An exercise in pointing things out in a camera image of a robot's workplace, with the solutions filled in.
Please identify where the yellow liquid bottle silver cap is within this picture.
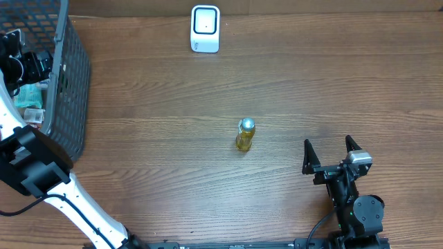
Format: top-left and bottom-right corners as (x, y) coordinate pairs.
(236, 118), (255, 151)

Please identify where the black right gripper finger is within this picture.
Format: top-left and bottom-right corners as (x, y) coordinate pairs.
(302, 139), (320, 174)
(345, 135), (361, 152)

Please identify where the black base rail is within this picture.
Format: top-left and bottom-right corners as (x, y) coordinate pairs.
(82, 237), (392, 249)

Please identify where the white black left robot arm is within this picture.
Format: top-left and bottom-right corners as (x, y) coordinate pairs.
(1, 29), (147, 248)

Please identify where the grey plastic mesh basket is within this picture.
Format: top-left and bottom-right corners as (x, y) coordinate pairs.
(1, 0), (91, 160)

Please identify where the beige PanTree snack pouch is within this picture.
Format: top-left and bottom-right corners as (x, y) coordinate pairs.
(23, 108), (45, 124)

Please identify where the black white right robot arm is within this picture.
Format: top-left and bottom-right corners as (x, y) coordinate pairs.
(302, 135), (390, 248)

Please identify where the teal snack bar wrapper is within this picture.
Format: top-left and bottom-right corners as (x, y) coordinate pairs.
(13, 84), (43, 109)

